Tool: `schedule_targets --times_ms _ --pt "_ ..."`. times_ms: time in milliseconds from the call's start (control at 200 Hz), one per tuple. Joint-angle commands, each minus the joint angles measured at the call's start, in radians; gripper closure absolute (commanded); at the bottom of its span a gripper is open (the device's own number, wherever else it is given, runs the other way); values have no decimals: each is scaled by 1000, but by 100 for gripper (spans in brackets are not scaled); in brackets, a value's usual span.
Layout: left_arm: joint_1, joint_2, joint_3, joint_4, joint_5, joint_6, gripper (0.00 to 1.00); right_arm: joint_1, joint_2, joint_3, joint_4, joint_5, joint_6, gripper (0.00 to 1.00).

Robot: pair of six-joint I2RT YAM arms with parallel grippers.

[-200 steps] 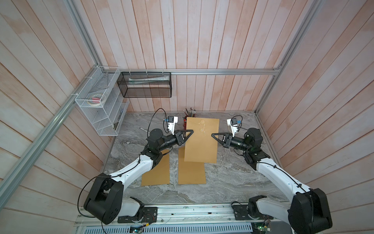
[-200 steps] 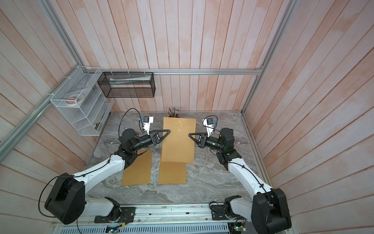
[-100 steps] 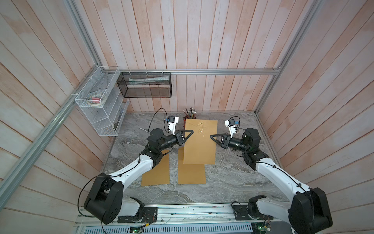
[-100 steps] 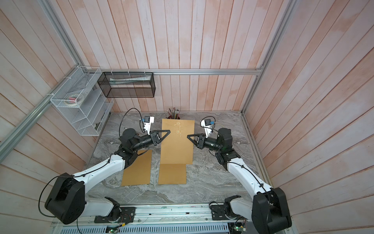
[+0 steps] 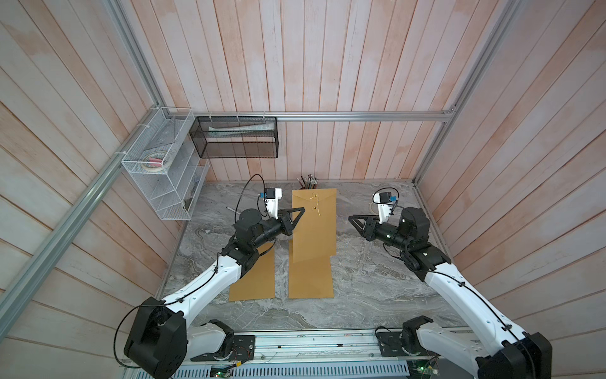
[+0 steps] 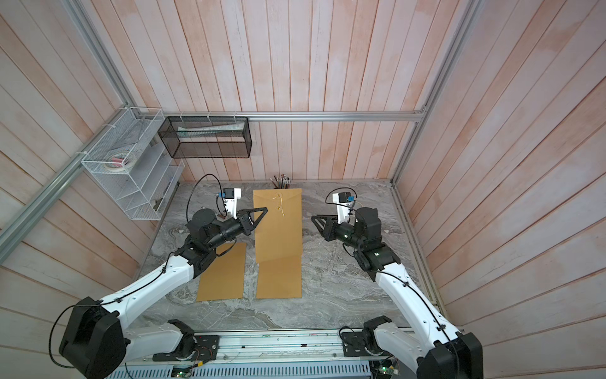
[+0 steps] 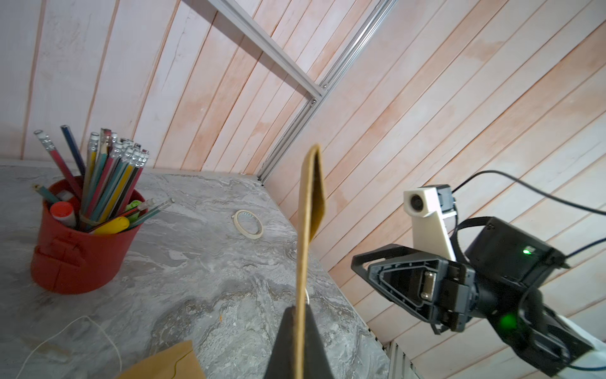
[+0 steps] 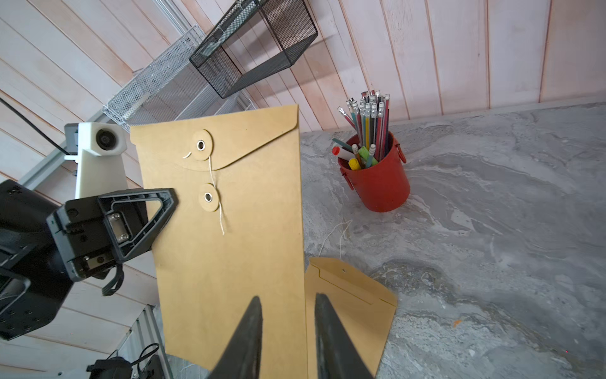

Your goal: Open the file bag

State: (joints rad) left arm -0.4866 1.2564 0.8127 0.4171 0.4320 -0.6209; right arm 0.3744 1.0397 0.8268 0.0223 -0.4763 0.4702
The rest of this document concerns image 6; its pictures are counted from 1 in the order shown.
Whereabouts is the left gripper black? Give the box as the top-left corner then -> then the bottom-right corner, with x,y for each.
207,207 -> 268,250

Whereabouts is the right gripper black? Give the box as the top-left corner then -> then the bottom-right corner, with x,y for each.
312,215 -> 367,254

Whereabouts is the brown file bag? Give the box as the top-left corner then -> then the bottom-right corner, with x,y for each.
257,256 -> 302,299
253,189 -> 302,263
196,243 -> 246,302

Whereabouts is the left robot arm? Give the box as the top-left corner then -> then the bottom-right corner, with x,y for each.
58,207 -> 268,378

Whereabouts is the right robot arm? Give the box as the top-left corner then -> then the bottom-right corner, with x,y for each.
311,208 -> 484,378

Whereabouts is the masking tape roll on table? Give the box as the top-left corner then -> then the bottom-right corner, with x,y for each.
350,201 -> 359,217

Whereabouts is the black mesh basket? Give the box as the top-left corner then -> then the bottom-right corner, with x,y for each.
158,115 -> 253,159

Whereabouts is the tape roll in rack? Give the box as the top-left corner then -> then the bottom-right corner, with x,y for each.
102,151 -> 134,173

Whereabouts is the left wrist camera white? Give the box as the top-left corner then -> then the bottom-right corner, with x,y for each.
221,187 -> 241,219

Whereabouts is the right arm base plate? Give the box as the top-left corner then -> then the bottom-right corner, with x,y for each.
339,328 -> 392,357

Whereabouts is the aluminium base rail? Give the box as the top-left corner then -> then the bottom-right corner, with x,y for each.
80,328 -> 477,368

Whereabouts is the white wire shelf rack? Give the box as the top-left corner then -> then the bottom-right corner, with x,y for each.
82,107 -> 184,221

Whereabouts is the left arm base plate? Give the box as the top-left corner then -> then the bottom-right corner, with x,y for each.
152,335 -> 220,363

